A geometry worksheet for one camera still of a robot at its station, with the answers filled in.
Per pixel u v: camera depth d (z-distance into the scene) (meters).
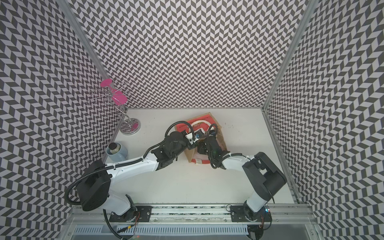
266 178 0.45
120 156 0.86
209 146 0.68
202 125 0.81
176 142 0.59
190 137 0.67
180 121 0.57
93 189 0.41
